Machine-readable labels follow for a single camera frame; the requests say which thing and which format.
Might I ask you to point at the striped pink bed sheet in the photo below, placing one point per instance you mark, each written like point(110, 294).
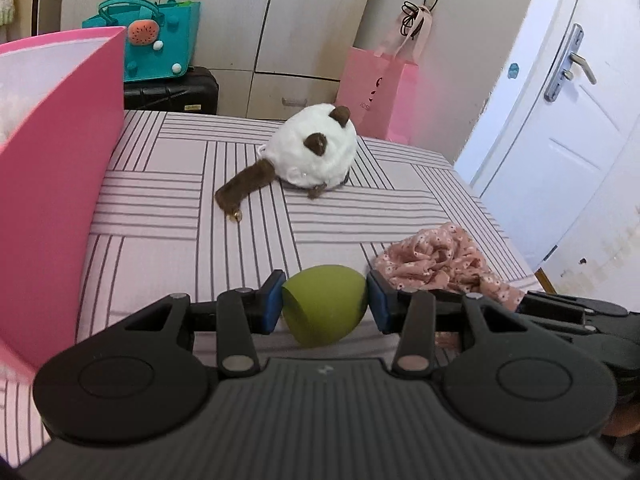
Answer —
point(175, 220)

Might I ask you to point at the beige wardrobe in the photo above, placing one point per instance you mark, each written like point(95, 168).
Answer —
point(280, 15)

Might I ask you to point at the large pink box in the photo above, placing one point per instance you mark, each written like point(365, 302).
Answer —
point(55, 185)

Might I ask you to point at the teal tote bag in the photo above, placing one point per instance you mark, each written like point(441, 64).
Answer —
point(155, 40)

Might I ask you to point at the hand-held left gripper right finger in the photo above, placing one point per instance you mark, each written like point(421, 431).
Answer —
point(378, 305)

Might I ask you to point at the pink paper shopping bag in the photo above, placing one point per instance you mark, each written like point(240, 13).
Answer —
point(375, 90)

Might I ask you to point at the blue round sticker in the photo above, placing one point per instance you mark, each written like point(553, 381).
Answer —
point(513, 70)

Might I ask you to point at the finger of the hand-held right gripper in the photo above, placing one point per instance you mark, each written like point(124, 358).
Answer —
point(565, 310)

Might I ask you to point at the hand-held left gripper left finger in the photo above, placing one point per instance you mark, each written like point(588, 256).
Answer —
point(274, 306)

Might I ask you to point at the black suitcase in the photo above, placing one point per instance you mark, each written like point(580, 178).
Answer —
point(170, 91)

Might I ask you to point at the white plush hat brown ears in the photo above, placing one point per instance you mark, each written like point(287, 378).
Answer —
point(310, 150)

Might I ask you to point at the pink floral cloth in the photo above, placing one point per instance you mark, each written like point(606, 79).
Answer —
point(440, 260)

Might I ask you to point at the green egg-shaped sponge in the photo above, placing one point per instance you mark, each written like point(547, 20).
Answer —
point(325, 305)

